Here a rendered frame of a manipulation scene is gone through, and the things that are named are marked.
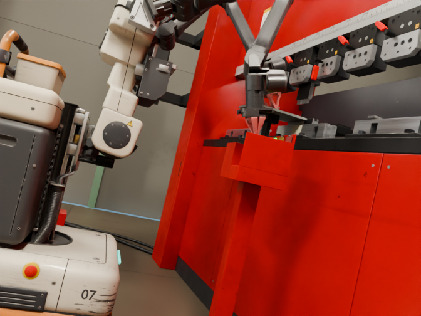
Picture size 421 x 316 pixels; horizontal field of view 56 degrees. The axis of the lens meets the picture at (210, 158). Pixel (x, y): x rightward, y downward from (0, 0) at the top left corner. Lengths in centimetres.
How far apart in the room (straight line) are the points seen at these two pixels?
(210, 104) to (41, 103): 145
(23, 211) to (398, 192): 112
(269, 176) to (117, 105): 65
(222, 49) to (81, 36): 243
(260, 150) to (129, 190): 356
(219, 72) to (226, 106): 23
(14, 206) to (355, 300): 107
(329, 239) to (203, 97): 154
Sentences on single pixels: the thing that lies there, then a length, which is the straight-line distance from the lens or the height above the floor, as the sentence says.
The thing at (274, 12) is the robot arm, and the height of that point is 126.
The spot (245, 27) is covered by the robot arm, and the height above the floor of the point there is 136.
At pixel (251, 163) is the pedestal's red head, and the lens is 119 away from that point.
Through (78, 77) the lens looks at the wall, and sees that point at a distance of 472.
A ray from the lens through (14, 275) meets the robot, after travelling 141.
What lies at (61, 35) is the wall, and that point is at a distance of 483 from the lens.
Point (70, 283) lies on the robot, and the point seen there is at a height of 22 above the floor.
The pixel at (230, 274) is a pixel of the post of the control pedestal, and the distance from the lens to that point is 130.
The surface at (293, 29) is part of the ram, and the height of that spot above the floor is 148.
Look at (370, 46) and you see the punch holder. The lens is 160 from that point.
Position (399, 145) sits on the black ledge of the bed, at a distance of 119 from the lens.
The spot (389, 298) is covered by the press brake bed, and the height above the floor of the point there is 46.
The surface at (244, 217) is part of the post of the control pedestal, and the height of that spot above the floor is 55.
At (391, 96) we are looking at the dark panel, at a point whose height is 126.
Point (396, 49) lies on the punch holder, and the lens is 149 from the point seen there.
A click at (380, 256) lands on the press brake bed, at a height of 55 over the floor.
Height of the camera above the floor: 66
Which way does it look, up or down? 2 degrees up
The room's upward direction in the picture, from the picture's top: 13 degrees clockwise
